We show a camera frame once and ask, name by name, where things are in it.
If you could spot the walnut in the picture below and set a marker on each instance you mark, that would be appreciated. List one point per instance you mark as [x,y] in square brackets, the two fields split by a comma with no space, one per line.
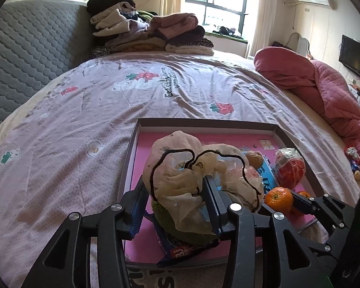
[255,159]

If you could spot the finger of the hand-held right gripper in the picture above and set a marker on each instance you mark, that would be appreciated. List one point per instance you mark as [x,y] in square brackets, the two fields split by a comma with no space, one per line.
[322,249]
[327,210]

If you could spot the green window seat mat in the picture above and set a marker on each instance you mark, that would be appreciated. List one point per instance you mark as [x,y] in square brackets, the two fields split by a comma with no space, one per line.
[211,37]

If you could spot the cream black-trimmed scrunchie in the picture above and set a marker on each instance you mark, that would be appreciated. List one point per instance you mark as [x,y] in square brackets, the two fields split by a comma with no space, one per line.
[174,156]

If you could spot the small blue toy figure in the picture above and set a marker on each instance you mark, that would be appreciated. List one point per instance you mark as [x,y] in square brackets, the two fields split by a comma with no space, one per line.
[358,172]

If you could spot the white arched mirror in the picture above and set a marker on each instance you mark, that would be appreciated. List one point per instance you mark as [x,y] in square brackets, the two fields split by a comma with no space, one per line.
[304,43]

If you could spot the small orange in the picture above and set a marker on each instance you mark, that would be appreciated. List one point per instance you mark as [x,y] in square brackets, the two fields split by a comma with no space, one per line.
[277,199]

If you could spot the orange with stem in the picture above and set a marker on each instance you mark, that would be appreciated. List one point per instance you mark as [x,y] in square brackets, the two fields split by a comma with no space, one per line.
[303,194]

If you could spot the grey cardboard box tray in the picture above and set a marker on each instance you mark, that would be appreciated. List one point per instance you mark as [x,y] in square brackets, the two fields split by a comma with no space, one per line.
[198,126]

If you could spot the red snack packet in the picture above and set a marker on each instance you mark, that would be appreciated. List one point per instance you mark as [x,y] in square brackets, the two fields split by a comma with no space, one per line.
[289,169]

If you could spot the dark patterned bag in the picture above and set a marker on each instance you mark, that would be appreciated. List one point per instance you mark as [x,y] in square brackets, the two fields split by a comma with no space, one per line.
[279,44]

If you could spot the pink pillow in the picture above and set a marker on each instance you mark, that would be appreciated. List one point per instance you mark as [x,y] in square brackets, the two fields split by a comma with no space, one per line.
[276,66]

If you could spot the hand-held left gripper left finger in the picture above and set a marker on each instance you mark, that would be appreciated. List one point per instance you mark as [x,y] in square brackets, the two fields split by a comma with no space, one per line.
[138,213]

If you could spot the dark clothes heap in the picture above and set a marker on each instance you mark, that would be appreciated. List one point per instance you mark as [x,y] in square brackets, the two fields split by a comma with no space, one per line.
[229,31]

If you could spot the pink quilt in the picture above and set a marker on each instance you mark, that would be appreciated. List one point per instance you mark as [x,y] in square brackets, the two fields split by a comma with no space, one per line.
[333,96]

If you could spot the blue snack packet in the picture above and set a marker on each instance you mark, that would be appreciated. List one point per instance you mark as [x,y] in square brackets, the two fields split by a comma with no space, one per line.
[180,252]

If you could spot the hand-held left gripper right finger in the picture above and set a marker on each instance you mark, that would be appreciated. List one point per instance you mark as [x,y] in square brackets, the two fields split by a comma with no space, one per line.
[211,204]

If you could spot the grey quilted headboard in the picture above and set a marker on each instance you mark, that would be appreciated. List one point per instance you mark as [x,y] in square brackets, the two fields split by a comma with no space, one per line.
[27,51]

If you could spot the pile of folded clothes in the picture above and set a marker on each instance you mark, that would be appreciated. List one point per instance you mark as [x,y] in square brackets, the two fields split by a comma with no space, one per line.
[174,27]

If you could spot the black television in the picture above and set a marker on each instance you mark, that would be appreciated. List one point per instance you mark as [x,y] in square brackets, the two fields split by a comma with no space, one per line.
[357,57]

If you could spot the pink and blue book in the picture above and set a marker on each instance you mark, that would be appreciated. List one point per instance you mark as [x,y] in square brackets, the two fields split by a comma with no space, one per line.
[144,156]

